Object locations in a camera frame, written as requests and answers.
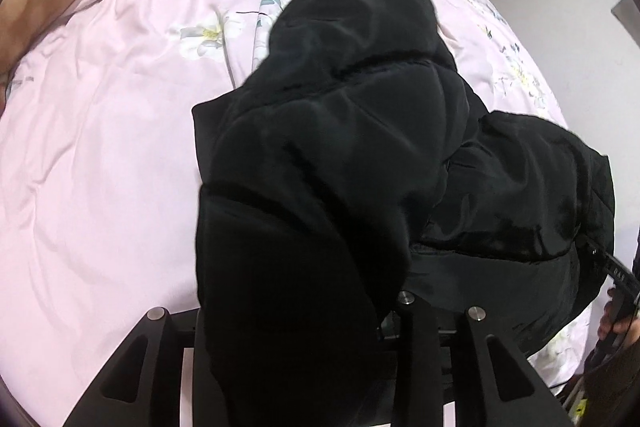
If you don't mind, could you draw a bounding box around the pink floral duvet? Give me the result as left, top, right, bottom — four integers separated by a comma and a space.
0, 0, 591, 427

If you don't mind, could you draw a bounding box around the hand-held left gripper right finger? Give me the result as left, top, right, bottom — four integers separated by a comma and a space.
379, 290, 576, 427

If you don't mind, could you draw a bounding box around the grey square floor plate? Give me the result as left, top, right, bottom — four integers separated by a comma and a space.
611, 0, 640, 32

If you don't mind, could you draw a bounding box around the person's right hand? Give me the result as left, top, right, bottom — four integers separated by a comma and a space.
606, 289, 640, 339

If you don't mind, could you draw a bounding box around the black puffer jacket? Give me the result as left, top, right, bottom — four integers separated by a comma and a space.
191, 0, 616, 427

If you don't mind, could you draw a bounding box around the person's right forearm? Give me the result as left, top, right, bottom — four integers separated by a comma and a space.
582, 336, 640, 427

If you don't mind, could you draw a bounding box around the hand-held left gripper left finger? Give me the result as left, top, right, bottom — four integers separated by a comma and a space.
62, 307, 226, 427

